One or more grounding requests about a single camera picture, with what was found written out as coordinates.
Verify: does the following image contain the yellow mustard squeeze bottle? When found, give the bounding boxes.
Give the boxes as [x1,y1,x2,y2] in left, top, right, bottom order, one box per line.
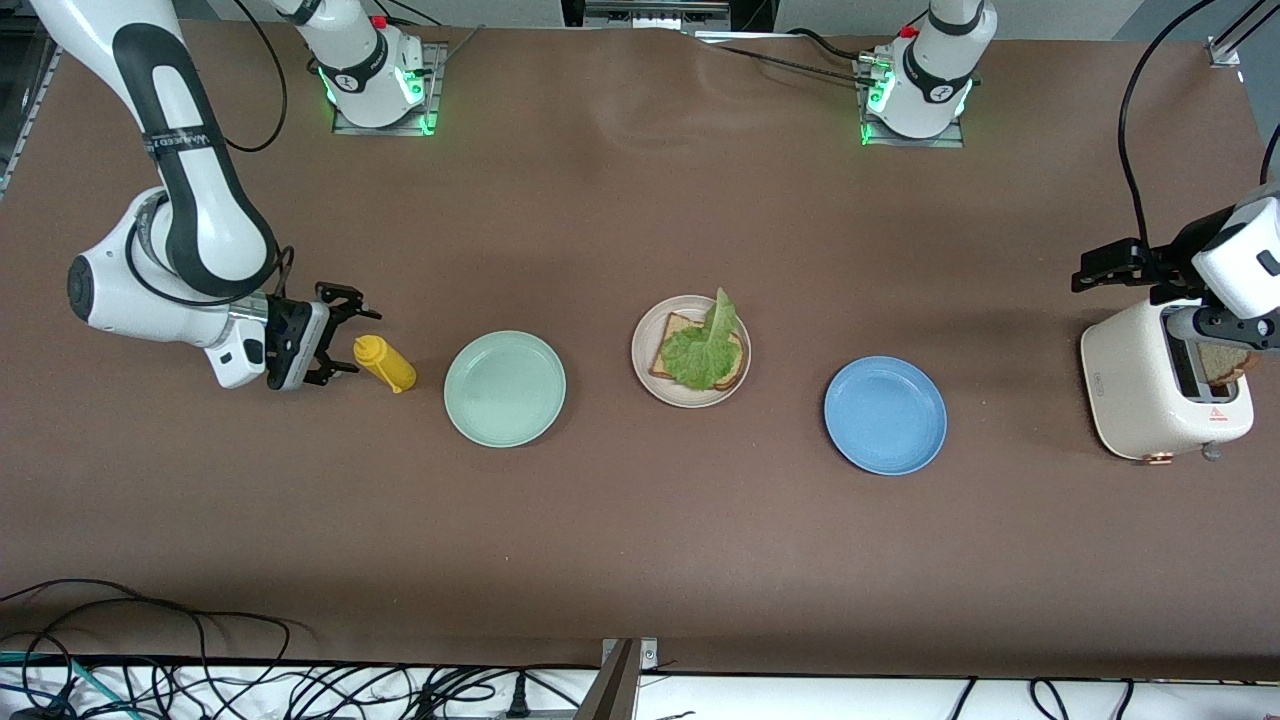
[353,335,417,394]

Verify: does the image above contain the brown bread slice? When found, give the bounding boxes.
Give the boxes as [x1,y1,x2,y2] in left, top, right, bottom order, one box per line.
[1198,340,1253,389]
[648,311,746,392]

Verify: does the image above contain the green lettuce leaf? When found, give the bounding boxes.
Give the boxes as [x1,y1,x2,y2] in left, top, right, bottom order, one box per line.
[660,288,741,392]

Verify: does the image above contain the mint green plate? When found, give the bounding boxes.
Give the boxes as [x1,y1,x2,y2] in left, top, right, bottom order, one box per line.
[443,330,567,449]

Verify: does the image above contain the blue plate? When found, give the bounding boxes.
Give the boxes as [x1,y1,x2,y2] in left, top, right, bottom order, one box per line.
[823,356,948,476]

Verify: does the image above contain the beige plate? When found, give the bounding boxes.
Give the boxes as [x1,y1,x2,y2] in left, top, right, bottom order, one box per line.
[631,294,752,409]

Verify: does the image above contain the white toaster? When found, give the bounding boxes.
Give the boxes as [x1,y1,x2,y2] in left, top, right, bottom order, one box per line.
[1080,298,1256,464]

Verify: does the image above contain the black equipment box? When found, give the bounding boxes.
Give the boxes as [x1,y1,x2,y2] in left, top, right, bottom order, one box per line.
[560,0,776,31]

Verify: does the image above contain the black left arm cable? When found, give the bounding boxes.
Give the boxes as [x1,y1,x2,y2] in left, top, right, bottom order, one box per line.
[1118,0,1280,251]

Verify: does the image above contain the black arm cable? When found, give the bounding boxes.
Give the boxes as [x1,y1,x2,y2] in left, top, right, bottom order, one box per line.
[125,0,296,311]
[1118,0,1280,251]

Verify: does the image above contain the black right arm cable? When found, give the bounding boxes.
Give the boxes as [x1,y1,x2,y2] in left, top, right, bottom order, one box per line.
[125,0,296,311]

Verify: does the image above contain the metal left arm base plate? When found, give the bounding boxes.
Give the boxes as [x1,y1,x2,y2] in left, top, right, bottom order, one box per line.
[856,52,967,149]

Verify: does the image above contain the aluminium frame rail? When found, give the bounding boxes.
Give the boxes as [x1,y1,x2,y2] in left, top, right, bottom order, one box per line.
[0,45,63,201]
[1208,0,1263,69]

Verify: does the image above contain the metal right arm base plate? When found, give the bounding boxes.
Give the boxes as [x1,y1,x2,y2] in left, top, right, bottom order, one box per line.
[332,40,448,138]

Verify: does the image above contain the black looped cable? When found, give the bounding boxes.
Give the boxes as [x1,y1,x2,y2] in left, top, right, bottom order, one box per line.
[0,578,301,720]

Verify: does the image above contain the thin black base cable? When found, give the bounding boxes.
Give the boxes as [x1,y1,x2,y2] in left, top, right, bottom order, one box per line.
[700,28,881,86]

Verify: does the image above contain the teal cable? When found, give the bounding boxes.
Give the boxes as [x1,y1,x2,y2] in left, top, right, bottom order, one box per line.
[0,650,136,720]

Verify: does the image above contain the grey metal post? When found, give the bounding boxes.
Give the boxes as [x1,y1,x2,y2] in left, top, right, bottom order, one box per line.
[575,637,661,720]

